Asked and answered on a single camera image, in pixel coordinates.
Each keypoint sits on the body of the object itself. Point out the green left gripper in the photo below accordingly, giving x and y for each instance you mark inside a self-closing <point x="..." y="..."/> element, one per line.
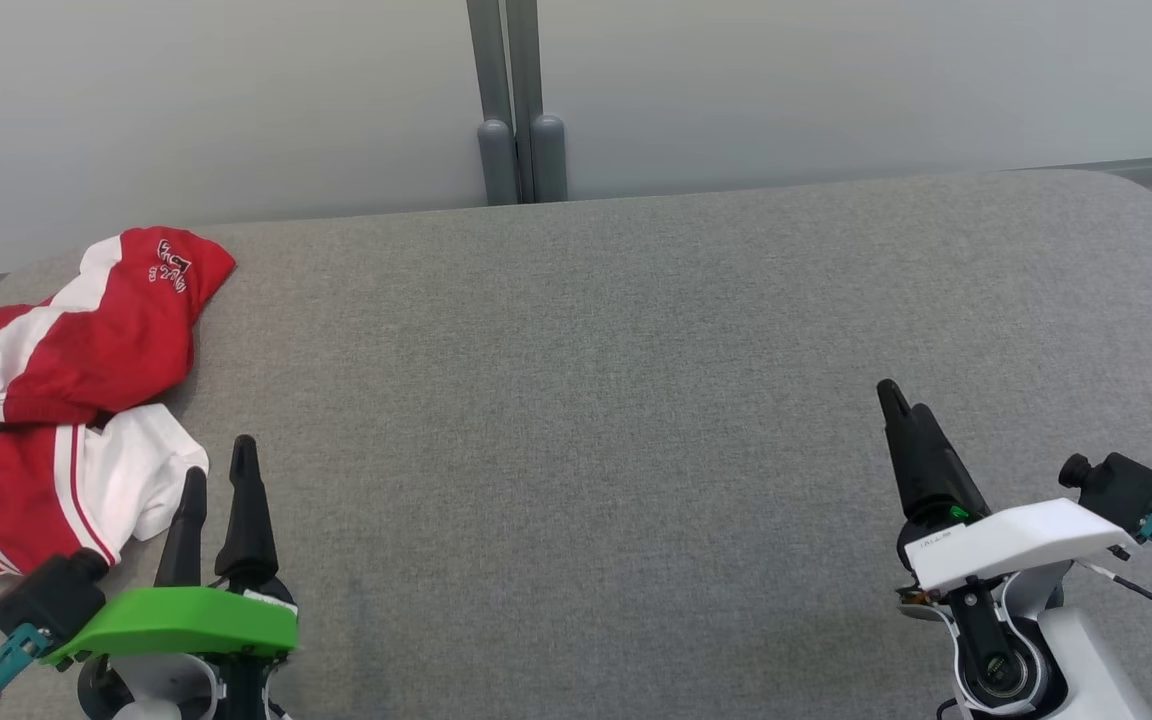
<point x="186" y="620"/>

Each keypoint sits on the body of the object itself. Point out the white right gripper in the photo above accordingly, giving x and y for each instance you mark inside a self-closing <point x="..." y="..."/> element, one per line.
<point x="1016" y="545"/>

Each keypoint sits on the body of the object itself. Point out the red white basketball jersey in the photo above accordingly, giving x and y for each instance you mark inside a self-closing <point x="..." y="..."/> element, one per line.
<point x="26" y="490"/>

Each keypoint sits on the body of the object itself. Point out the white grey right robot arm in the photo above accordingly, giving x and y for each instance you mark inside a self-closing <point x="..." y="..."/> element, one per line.
<point x="1086" y="660"/>

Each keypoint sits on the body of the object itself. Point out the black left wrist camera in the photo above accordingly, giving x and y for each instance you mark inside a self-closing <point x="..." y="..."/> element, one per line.
<point x="46" y="595"/>

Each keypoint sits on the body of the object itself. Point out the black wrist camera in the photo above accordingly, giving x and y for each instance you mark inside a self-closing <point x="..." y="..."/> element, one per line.
<point x="1126" y="490"/>
<point x="46" y="595"/>

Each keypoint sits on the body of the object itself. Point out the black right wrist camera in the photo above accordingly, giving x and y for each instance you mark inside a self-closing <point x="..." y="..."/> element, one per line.
<point x="1126" y="490"/>

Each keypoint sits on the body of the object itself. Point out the teal left camera connector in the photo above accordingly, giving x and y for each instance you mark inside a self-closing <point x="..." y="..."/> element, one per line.
<point x="6" y="660"/>

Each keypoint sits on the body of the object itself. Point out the grey partition post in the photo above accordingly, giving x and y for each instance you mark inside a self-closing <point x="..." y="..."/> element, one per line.
<point x="548" y="160"/>
<point x="498" y="160"/>

